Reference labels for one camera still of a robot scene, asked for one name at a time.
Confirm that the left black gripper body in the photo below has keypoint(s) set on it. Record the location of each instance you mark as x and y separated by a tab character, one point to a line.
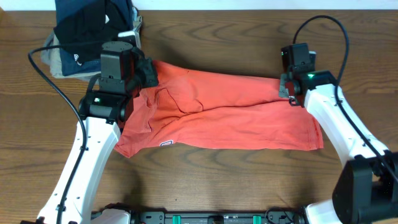
143	78

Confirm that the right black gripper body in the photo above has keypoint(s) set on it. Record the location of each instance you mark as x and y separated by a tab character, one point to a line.
283	91

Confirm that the red orange t-shirt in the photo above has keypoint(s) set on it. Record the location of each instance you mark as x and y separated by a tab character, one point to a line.
216	111

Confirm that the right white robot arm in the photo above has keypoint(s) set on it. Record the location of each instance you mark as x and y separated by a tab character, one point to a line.
366	190

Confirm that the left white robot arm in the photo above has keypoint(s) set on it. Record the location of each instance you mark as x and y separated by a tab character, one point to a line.
102	114

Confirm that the black folded garment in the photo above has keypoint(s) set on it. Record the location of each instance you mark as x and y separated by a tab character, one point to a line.
83	33

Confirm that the navy blue folded garment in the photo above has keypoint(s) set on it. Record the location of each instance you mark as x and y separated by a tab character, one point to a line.
63	9

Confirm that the grey khaki folded garment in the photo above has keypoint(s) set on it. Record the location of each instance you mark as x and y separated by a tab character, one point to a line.
60	68

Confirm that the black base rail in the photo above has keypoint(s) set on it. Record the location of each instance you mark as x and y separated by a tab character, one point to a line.
217	217

